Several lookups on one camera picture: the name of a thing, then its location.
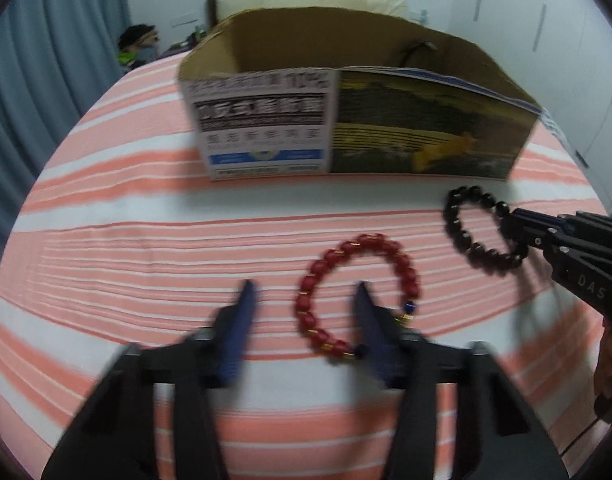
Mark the dark wooden headboard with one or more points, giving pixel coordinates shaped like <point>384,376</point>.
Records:
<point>212,10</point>

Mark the person's right hand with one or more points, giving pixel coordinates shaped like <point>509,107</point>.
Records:
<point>611,365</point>

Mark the white wardrobe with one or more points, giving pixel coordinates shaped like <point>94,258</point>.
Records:
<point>561,35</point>

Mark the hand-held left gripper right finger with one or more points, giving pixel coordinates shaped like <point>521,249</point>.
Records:
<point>373,330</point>

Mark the grey blue curtain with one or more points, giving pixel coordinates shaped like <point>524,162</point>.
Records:
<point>46,60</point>

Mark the dark plush toy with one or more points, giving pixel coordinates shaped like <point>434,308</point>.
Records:
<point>138,42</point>

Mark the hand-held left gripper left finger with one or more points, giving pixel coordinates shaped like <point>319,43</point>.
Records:
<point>238,330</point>

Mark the printed cardboard box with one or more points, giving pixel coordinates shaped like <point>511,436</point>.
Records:
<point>266,130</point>

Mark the grey patterned cloth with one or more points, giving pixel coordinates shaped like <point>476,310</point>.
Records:
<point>556,130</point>

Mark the wall socket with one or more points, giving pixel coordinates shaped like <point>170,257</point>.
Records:
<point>422,16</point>

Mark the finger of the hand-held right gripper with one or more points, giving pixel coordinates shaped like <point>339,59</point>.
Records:
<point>536,217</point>
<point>523,232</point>

